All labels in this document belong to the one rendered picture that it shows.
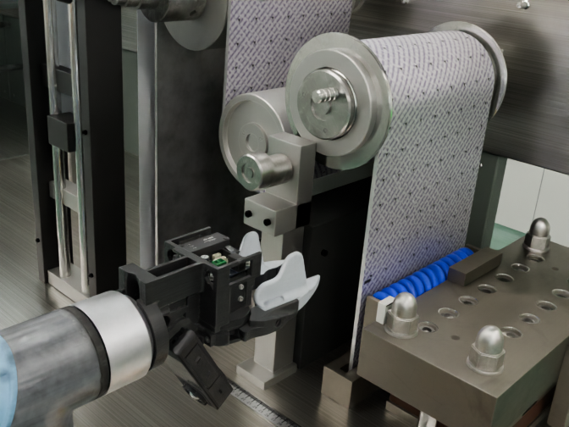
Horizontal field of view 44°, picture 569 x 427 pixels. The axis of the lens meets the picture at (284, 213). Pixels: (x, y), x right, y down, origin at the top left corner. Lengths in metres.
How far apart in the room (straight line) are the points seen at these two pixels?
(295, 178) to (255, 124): 0.11
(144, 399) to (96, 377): 0.33
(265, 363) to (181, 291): 0.33
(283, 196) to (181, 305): 0.24
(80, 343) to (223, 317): 0.13
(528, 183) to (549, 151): 2.66
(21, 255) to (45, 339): 0.69
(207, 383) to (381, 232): 0.28
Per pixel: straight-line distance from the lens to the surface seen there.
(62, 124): 0.96
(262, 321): 0.63
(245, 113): 0.87
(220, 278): 0.59
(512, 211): 3.74
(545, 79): 1.00
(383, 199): 0.78
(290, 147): 0.77
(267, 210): 0.77
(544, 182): 3.64
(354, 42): 0.75
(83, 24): 0.88
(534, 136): 1.02
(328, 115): 0.76
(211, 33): 0.91
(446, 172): 0.89
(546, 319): 0.86
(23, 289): 1.11
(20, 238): 1.28
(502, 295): 0.89
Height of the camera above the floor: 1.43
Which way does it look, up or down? 23 degrees down
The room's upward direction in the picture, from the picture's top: 4 degrees clockwise
